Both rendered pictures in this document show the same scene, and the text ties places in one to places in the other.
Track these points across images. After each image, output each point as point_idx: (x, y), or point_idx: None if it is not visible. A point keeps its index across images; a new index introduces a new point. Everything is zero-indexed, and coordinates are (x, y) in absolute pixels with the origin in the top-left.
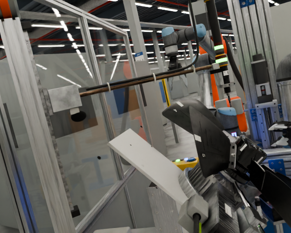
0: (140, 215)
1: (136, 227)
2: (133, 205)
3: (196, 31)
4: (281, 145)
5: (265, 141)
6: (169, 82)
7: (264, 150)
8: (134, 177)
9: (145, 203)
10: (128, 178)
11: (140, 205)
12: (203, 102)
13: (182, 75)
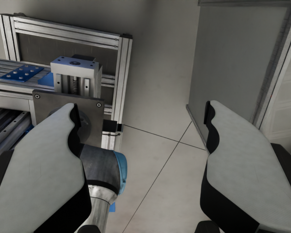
0: (236, 36)
1: (242, 2)
2: (255, 18)
3: None
4: None
5: (15, 120)
6: (245, 135)
7: (24, 101)
8: (263, 67)
9: (230, 71)
10: (283, 29)
11: (239, 49)
12: (97, 211)
13: (43, 177)
